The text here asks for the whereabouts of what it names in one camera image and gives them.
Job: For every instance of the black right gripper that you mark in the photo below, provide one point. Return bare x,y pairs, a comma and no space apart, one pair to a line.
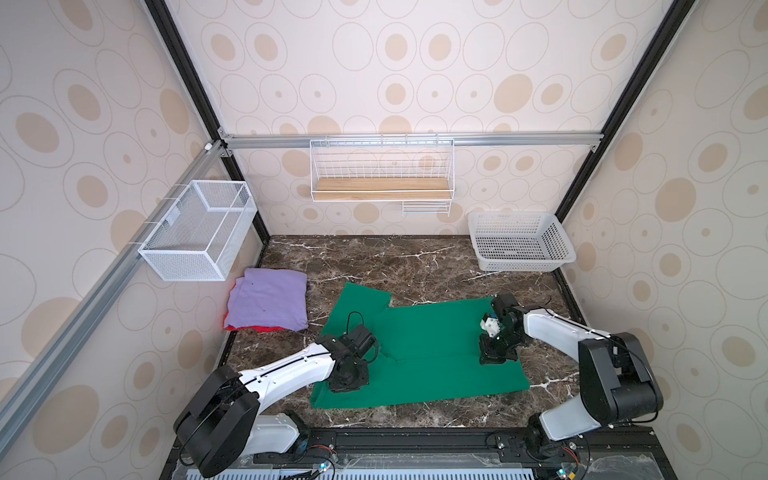
494,351

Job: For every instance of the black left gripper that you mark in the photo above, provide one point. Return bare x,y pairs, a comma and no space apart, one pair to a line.
339,386

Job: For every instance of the green t-shirt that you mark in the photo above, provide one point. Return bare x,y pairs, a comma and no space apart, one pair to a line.
427,352

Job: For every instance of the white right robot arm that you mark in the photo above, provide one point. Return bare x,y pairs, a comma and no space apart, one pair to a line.
616,383

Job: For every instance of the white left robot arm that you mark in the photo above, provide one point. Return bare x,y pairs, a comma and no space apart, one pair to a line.
221,422

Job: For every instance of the folded purple t-shirt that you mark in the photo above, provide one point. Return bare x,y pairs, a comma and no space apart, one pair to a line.
288,289

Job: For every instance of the white plastic laundry basket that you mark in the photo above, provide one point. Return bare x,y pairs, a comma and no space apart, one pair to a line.
519,241

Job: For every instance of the folded red t-shirt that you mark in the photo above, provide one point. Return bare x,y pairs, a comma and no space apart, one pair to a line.
250,308

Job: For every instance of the wooden shelf board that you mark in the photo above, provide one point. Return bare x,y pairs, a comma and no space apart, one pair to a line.
381,189

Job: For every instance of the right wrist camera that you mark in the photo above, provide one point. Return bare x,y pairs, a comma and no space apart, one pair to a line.
490,325

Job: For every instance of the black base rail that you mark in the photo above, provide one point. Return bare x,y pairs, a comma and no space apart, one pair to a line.
457,453

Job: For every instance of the white wire wall shelf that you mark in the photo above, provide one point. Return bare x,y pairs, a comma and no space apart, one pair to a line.
400,161

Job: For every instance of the white wire mesh basket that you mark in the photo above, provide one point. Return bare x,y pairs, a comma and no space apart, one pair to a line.
200,235

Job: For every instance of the horizontal aluminium back rail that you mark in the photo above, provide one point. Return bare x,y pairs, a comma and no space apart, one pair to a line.
486,139

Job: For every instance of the aluminium left wall rail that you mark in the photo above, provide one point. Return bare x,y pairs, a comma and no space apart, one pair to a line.
33,388

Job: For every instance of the black right corner post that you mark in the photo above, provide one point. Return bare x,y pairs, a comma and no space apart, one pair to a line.
651,59

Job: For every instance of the black corner post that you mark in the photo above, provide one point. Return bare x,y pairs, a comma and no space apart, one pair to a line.
161,16
651,59

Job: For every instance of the black left corner post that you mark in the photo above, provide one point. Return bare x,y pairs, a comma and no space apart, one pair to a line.
161,16

